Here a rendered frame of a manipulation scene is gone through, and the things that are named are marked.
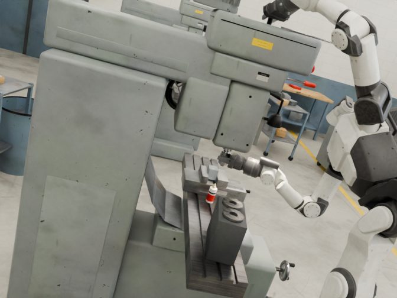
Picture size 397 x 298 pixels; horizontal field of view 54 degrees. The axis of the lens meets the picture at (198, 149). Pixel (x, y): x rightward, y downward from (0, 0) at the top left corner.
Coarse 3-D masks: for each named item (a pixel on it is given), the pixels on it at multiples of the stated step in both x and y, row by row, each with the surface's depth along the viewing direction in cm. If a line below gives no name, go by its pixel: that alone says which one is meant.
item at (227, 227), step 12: (216, 204) 170; (228, 204) 164; (240, 204) 167; (216, 216) 159; (228, 216) 154; (240, 216) 156; (216, 228) 153; (228, 228) 152; (240, 228) 152; (216, 240) 154; (228, 240) 154; (240, 240) 154; (216, 252) 156; (228, 252) 156; (228, 264) 158
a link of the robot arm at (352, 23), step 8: (320, 0) 140; (328, 0) 139; (320, 8) 140; (328, 8) 138; (336, 8) 136; (344, 8) 135; (328, 16) 138; (336, 16) 135; (344, 16) 134; (352, 16) 133; (336, 24) 134; (344, 24) 133; (352, 24) 132; (360, 24) 133; (368, 24) 134; (352, 32) 133; (360, 32) 134; (368, 32) 136
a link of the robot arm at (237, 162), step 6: (234, 156) 189; (240, 156) 193; (234, 162) 187; (240, 162) 186; (246, 162) 186; (252, 162) 186; (234, 168) 188; (240, 168) 187; (246, 168) 186; (252, 168) 185; (246, 174) 189
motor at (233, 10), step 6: (198, 0) 159; (204, 0) 157; (210, 0) 157; (216, 0) 157; (222, 0) 157; (228, 0) 158; (234, 0) 159; (240, 0) 164; (210, 6) 158; (216, 6) 157; (222, 6) 157; (228, 6) 158; (234, 6) 161; (234, 12) 162
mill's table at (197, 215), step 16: (192, 160) 256; (208, 160) 260; (192, 208) 193; (208, 208) 201; (192, 224) 179; (208, 224) 183; (192, 240) 167; (192, 256) 157; (240, 256) 166; (192, 272) 148; (208, 272) 150; (224, 272) 153; (240, 272) 156; (192, 288) 150; (208, 288) 150; (224, 288) 151; (240, 288) 151
